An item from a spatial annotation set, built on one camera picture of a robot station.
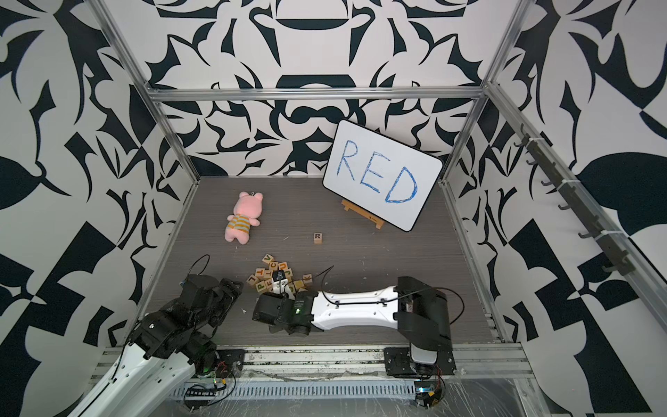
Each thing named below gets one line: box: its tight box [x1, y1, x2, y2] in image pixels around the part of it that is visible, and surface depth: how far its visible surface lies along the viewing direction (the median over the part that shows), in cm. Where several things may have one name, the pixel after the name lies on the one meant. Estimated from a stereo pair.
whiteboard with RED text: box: [322, 119, 444, 232], surface depth 97 cm
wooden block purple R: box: [313, 232, 324, 245], surface depth 100 cm
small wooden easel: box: [341, 199, 385, 231], surface depth 104 cm
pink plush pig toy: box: [224, 191, 264, 245], surface depth 102 cm
